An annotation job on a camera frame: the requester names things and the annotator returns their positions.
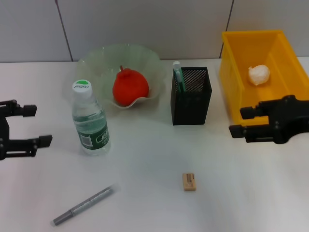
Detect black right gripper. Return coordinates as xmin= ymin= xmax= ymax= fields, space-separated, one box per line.
xmin=228 ymin=94 xmax=309 ymax=145

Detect beige eraser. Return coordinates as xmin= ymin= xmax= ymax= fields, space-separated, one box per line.
xmin=182 ymin=173 xmax=197 ymax=192

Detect translucent green fruit bowl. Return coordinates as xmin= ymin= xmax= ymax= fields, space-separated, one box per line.
xmin=62 ymin=43 xmax=169 ymax=111

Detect silver grey marker pen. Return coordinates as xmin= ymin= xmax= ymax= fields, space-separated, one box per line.
xmin=50 ymin=182 xmax=121 ymax=227

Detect white paper ball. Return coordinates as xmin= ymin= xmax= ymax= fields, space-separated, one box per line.
xmin=248 ymin=64 xmax=271 ymax=87

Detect mint green utility knife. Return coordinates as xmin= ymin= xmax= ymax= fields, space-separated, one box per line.
xmin=172 ymin=60 xmax=186 ymax=93

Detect black mesh pen holder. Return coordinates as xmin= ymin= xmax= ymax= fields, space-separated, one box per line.
xmin=170 ymin=66 xmax=213 ymax=126

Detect clear green-label water bottle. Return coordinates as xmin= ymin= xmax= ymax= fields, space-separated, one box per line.
xmin=71 ymin=79 xmax=112 ymax=157

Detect orange fruit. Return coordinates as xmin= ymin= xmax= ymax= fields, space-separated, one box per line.
xmin=112 ymin=64 xmax=149 ymax=107

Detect yellow plastic bin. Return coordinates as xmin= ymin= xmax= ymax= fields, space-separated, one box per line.
xmin=219 ymin=29 xmax=309 ymax=129

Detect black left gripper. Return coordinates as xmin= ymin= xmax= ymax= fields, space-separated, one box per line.
xmin=0 ymin=99 xmax=53 ymax=161

